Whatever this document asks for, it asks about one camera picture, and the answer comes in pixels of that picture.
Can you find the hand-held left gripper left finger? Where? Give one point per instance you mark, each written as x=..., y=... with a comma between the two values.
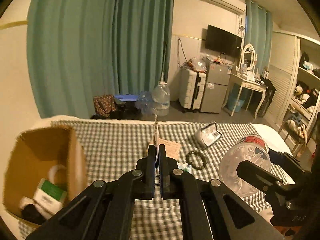
x=151, y=170

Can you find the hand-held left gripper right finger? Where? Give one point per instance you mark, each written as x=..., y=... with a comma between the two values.
x=163, y=170

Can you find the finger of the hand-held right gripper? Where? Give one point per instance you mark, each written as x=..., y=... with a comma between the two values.
x=252, y=172
x=282, y=158

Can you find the clear container with red lid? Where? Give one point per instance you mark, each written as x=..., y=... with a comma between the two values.
x=250, y=150

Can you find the white paper tag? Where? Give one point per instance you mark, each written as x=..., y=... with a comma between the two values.
x=156, y=132

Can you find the white tape roll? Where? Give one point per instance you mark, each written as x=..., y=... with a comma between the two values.
x=51, y=170

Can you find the green and white box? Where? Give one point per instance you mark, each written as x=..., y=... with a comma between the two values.
x=50, y=191

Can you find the cardboard box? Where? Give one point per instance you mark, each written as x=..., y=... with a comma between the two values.
x=37, y=150

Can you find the black object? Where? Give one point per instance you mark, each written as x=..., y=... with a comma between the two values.
x=32, y=213

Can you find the checkered cloth desktop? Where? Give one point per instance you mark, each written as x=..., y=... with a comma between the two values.
x=112, y=142

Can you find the green packet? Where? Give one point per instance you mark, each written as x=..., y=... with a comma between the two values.
x=185, y=167

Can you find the brown paper card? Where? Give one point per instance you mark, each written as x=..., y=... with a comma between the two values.
x=171, y=148

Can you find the wooden chair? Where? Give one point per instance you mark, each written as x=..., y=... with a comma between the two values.
x=297, y=140

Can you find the clear zip pouch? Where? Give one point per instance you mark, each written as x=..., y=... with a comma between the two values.
x=208, y=136

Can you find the black hanging cloth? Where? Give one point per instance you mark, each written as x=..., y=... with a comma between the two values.
x=267, y=97

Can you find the dark cloth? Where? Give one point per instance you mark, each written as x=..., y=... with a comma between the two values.
x=125, y=111

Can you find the crushed clear plastic bottle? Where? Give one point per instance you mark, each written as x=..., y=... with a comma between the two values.
x=145, y=102

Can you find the blue bin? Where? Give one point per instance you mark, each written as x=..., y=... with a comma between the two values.
x=236, y=102

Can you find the clear water jug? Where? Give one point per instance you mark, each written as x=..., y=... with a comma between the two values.
x=161, y=97

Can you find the blue folder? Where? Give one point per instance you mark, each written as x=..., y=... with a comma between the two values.
x=125, y=97

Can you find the brown patterned bag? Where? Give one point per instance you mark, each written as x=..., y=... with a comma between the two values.
x=103, y=105

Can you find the white vanity table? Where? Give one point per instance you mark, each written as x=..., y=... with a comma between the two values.
x=250, y=83

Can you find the white suitcase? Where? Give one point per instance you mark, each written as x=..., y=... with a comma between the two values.
x=190, y=90

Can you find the grey mini fridge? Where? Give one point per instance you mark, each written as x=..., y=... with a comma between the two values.
x=215, y=95

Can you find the white wardrobe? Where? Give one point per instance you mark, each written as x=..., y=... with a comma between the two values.
x=282, y=67

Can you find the oval white mirror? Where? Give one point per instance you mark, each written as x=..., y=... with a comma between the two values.
x=248, y=55

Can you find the white curtain wand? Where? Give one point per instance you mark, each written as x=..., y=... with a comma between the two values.
x=164, y=60

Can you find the clear plastic bag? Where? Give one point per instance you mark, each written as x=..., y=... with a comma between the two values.
x=200, y=65

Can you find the black television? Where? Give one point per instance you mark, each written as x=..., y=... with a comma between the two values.
x=222, y=40

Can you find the narrow green curtain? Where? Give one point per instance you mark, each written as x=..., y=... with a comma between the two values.
x=257, y=25

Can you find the wide green curtain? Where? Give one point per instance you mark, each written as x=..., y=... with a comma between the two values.
x=87, y=42

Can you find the small picture frame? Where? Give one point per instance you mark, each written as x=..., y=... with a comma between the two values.
x=243, y=67

